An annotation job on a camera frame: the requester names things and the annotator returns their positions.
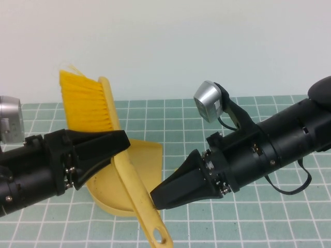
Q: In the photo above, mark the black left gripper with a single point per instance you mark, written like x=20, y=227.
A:
x=38, y=168

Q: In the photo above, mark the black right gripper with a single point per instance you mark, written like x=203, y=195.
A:
x=243, y=160

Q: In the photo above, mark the yellow plastic dustpan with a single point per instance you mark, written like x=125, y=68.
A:
x=147, y=160

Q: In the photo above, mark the yellow hand brush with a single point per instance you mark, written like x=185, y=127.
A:
x=85, y=103

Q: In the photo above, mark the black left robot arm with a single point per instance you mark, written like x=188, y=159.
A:
x=5, y=188

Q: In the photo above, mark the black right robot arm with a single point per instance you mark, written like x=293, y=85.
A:
x=297, y=139

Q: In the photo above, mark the green tiled table mat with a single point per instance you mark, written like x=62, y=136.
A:
x=258, y=219

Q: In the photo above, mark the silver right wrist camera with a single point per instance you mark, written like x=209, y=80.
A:
x=209, y=98

